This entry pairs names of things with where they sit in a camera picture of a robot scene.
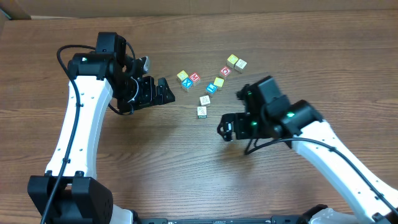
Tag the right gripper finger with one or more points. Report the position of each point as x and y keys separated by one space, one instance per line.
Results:
x=227 y=118
x=225 y=131

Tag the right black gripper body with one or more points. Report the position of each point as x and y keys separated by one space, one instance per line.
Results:
x=234 y=128

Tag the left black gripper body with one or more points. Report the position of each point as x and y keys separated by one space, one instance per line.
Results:
x=154 y=92

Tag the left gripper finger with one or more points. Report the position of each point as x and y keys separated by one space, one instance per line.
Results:
x=167 y=97
x=163 y=86

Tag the wood block red bone face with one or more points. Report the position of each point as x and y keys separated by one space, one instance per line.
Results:
x=201 y=112

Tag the plain wood block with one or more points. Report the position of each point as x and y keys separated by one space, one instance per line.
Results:
x=240 y=65
x=205 y=100

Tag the blue L block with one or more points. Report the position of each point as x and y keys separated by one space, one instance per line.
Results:
x=211 y=89

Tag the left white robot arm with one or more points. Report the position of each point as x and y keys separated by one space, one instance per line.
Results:
x=69 y=191

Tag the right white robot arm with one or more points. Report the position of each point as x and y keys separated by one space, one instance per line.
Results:
x=270 y=118

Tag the yellow block left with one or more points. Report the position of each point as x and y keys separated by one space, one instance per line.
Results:
x=181 y=76

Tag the blue X block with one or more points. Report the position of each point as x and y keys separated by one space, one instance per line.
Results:
x=187 y=84

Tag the red M block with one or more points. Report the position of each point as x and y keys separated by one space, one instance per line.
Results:
x=195 y=78

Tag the yellow C block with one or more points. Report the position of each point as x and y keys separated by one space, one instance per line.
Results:
x=219 y=82

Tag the red O block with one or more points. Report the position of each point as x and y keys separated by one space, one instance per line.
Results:
x=225 y=72

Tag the yellow block top right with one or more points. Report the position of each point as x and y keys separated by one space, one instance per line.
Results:
x=232 y=60

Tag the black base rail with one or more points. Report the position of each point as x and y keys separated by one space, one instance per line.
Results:
x=276 y=219

